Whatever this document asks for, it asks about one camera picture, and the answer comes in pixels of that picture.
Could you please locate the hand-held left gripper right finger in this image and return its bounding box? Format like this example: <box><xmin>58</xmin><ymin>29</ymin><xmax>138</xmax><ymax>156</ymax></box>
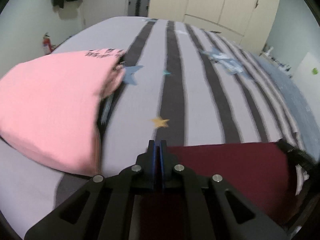
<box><xmin>159</xmin><ymin>140</ymin><xmax>290</xmax><ymax>240</ymax></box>

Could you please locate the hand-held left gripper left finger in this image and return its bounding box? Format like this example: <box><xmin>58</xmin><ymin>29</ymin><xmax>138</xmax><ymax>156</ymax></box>
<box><xmin>24</xmin><ymin>140</ymin><xmax>157</xmax><ymax>240</ymax></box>

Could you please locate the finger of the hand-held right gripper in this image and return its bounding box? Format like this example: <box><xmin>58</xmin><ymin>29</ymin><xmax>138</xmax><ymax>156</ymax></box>
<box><xmin>277</xmin><ymin>140</ymin><xmax>317</xmax><ymax>172</ymax></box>

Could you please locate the maroon shirt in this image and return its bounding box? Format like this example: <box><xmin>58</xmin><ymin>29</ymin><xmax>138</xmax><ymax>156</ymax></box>
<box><xmin>134</xmin><ymin>142</ymin><xmax>300</xmax><ymax>240</ymax></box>

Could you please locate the striped star-print bed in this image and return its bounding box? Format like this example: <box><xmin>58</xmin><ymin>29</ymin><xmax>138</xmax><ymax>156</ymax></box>
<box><xmin>0</xmin><ymin>16</ymin><xmax>320</xmax><ymax>240</ymax></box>

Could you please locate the white nightstand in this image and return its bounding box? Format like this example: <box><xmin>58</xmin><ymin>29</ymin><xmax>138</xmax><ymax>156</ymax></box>
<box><xmin>259</xmin><ymin>51</ymin><xmax>294</xmax><ymax>78</ymax></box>

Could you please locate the folded pink garment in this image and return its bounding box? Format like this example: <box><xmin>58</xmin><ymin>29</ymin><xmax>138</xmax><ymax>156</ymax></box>
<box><xmin>0</xmin><ymin>49</ymin><xmax>127</xmax><ymax>177</ymax></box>

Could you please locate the cream wardrobe drawer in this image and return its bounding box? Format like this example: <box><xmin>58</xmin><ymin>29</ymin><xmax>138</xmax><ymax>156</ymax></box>
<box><xmin>182</xmin><ymin>14</ymin><xmax>247</xmax><ymax>40</ymax></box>

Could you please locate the dark ribbed suitcase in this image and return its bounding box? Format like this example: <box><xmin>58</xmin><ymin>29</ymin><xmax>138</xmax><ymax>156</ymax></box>
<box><xmin>128</xmin><ymin>0</ymin><xmax>150</xmax><ymax>17</ymax></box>

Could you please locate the red fire extinguisher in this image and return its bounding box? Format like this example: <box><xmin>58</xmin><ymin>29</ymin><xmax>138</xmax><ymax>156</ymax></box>
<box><xmin>42</xmin><ymin>32</ymin><xmax>55</xmax><ymax>55</ymax></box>

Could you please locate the white door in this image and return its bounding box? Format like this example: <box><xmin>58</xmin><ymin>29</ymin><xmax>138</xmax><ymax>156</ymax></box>
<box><xmin>81</xmin><ymin>0</ymin><xmax>130</xmax><ymax>28</ymax></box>

